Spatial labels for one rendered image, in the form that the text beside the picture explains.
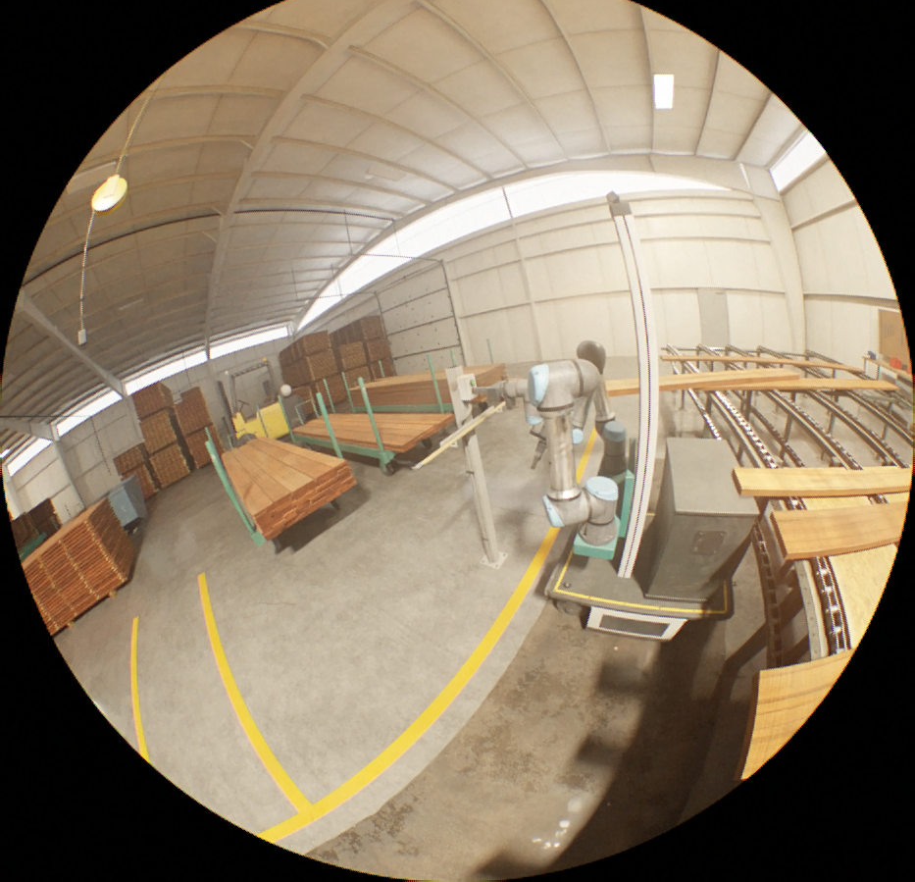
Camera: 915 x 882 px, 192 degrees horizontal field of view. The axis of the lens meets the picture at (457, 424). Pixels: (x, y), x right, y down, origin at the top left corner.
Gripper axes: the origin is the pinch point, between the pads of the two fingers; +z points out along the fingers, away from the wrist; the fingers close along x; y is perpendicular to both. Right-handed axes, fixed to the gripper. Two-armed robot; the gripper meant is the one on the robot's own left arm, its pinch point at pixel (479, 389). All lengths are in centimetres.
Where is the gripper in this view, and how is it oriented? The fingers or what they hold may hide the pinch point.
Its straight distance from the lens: 128.4
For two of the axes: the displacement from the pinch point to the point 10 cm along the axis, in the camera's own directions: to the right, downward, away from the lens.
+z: -8.0, -0.3, 6.0
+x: -5.6, 3.8, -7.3
